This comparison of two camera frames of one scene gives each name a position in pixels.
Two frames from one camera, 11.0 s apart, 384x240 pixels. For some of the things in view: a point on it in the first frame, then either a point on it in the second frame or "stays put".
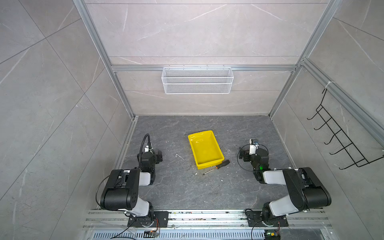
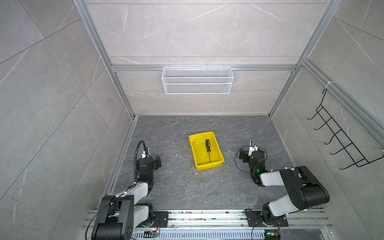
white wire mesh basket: (197, 80) stays put
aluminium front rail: (105, 225) stays put
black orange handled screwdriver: (224, 163) to (208, 144)
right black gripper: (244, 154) stays put
